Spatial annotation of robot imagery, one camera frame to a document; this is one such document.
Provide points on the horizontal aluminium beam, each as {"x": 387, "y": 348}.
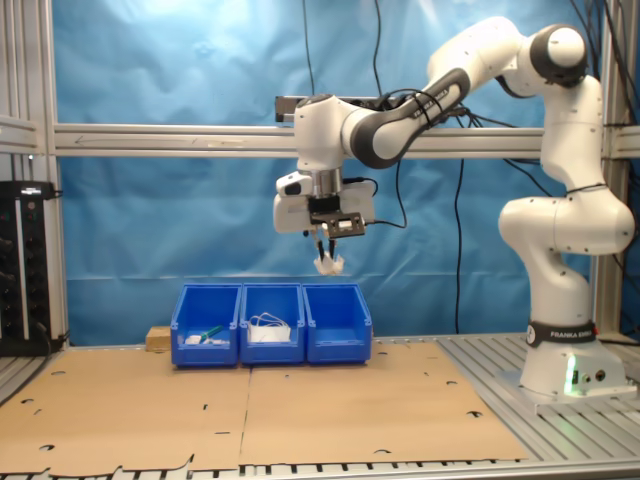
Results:
{"x": 200, "y": 140}

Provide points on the chipboard block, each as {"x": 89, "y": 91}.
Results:
{"x": 159, "y": 340}

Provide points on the aluminium frame post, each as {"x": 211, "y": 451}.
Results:
{"x": 30, "y": 75}
{"x": 607, "y": 300}

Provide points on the blue bin with masks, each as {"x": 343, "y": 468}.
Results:
{"x": 272, "y": 352}

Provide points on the white cotton packet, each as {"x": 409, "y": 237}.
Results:
{"x": 330, "y": 269}

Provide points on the blue bin with assorted packets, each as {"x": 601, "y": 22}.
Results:
{"x": 205, "y": 355}

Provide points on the black equipment rack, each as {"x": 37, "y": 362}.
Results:
{"x": 30, "y": 280}

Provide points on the stack of white masks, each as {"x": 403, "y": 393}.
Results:
{"x": 270, "y": 334}

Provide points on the blue bin for cotton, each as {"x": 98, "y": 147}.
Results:
{"x": 337, "y": 352}

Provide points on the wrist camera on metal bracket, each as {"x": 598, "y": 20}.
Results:
{"x": 345, "y": 226}

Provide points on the brown cardboard sheet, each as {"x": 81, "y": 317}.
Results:
{"x": 125, "y": 410}
{"x": 375, "y": 415}

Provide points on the green pen-shaped item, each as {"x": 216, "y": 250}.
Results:
{"x": 212, "y": 331}

